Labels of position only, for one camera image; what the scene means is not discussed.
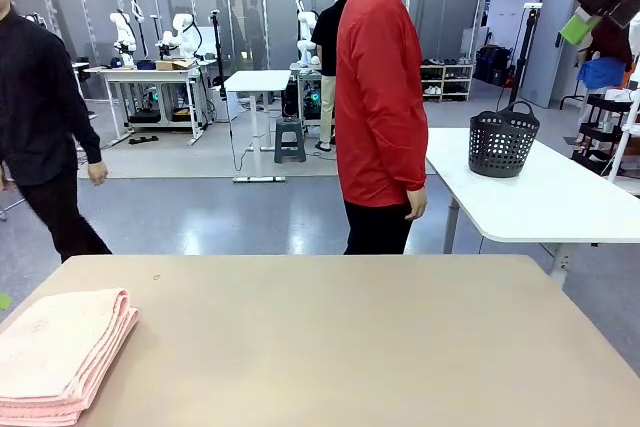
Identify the pink towel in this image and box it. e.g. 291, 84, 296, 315
0, 288, 140, 427

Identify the black perforated plastic basket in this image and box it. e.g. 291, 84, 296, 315
468, 100, 541, 179

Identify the red jacket person right forearm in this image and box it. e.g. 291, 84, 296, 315
392, 121, 430, 192

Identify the walking person left hand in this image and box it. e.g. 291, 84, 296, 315
87, 158, 110, 187

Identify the red jacket person right hand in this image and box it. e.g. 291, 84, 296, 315
403, 185, 429, 222

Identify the dark red hanging garment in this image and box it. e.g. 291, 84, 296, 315
589, 16, 634, 67

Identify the blue cloth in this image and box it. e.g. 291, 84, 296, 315
577, 56, 626, 91

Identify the black tripod with white head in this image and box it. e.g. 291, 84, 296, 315
508, 2, 544, 109

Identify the black bag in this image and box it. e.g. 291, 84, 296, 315
474, 45, 514, 87

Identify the black utility cart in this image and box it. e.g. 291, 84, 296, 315
572, 91, 640, 178

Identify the wooden shoe rack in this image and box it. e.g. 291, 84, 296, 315
420, 62, 475, 102

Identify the walking person in black clothes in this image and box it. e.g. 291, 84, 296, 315
0, 0, 112, 264

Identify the large white table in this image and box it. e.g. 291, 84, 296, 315
424, 126, 640, 284

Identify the person in red jacket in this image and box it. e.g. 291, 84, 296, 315
335, 0, 442, 256

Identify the white workbench with robots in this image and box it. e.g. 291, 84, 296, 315
84, 64, 204, 146

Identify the standing person in black shirt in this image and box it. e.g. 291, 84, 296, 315
312, 0, 347, 152

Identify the grey plastic step stool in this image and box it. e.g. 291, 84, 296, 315
273, 117, 307, 164

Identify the black computer with coloured lights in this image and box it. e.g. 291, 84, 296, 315
282, 81, 321, 121

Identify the slim black tripod stand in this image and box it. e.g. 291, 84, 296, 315
209, 9, 229, 88

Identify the small white standing desk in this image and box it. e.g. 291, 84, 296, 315
223, 69, 293, 183

